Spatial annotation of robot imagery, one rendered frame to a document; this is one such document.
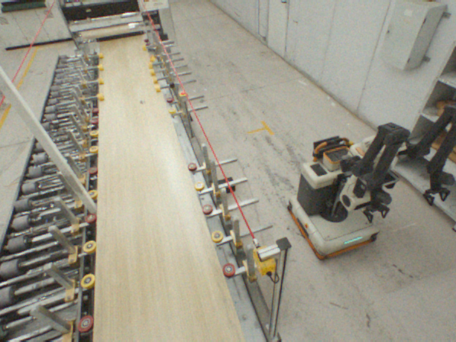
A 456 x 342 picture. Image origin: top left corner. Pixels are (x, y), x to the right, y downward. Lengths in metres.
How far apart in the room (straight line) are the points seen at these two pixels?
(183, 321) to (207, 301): 0.16
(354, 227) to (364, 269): 0.39
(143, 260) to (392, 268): 2.21
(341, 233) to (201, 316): 1.55
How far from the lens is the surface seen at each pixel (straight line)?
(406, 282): 3.04
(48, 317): 1.83
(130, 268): 1.94
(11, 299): 2.35
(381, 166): 1.75
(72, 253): 2.24
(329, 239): 2.69
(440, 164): 2.12
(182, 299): 1.75
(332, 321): 2.69
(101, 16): 5.71
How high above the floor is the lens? 2.51
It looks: 44 degrees down
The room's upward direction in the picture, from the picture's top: 6 degrees counter-clockwise
